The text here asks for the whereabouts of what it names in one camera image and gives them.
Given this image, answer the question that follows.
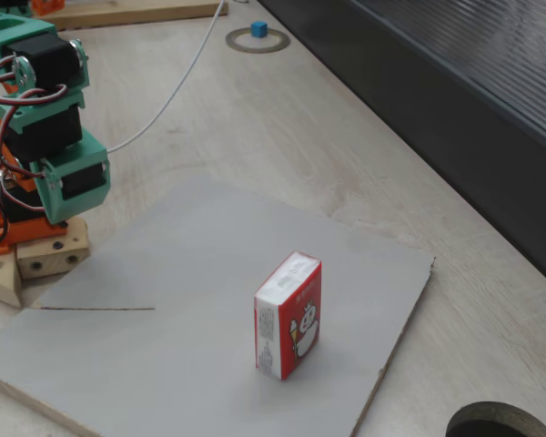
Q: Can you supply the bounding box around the orange leader arm handle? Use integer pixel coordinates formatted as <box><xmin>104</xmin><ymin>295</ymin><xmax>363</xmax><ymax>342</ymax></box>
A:
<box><xmin>30</xmin><ymin>0</ymin><xmax>66</xmax><ymax>16</ymax></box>

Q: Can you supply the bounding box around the red and white small carton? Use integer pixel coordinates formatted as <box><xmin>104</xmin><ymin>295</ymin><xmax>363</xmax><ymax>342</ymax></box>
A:
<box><xmin>253</xmin><ymin>249</ymin><xmax>323</xmax><ymax>382</ymax></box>

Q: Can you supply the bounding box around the wooden base block with holes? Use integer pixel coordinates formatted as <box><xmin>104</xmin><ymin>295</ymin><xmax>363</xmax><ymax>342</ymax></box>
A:
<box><xmin>15</xmin><ymin>216</ymin><xmax>91</xmax><ymax>280</ymax></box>

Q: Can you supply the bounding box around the light wooden base plank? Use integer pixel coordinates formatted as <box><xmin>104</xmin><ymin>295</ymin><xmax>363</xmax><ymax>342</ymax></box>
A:
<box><xmin>0</xmin><ymin>251</ymin><xmax>23</xmax><ymax>308</ymax></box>

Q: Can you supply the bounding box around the long wooden plank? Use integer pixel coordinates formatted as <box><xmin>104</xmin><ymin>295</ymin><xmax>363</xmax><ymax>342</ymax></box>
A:
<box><xmin>40</xmin><ymin>0</ymin><xmax>229</xmax><ymax>32</ymax></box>

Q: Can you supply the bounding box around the grey laminated board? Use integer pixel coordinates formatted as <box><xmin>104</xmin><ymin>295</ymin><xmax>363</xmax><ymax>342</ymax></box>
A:
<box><xmin>0</xmin><ymin>174</ymin><xmax>437</xmax><ymax>437</ymax></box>

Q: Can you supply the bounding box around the grey desk partition with glass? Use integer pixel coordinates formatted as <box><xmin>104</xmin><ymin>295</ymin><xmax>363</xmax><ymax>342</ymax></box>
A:
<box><xmin>258</xmin><ymin>0</ymin><xmax>546</xmax><ymax>295</ymax></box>

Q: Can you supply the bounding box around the white USB cable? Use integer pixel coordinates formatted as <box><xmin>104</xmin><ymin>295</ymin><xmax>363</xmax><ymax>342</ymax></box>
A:
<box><xmin>106</xmin><ymin>0</ymin><xmax>225</xmax><ymax>154</ymax></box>

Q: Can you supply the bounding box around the grey tape ring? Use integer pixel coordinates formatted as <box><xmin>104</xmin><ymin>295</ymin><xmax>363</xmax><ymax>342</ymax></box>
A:
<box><xmin>225</xmin><ymin>26</ymin><xmax>291</xmax><ymax>55</ymax></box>

